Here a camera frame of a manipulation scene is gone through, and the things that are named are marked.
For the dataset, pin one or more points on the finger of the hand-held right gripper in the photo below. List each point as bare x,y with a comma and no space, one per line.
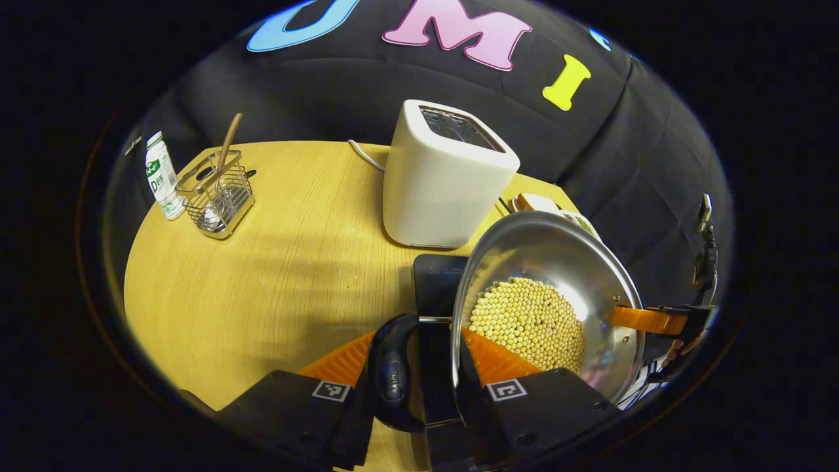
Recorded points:
649,319

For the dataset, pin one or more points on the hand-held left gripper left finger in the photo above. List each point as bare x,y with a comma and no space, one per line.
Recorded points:
351,432

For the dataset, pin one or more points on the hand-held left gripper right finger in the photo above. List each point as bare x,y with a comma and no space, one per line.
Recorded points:
482,419

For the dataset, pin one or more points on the black induction cooktop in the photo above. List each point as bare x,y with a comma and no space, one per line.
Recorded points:
436,288

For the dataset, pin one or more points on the pile of yellow soybeans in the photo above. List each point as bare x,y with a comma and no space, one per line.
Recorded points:
531,324

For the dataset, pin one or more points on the white divided dish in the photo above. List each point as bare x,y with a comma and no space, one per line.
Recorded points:
580,221

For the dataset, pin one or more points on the black backdrop cloth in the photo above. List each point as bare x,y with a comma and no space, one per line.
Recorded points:
623,164

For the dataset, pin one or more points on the white toaster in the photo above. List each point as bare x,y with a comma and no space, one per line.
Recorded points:
439,190

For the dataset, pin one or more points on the white drink bottle green label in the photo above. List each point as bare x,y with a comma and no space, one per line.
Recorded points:
162,177

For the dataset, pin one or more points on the white cloth clip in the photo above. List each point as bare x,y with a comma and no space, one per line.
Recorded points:
132,145

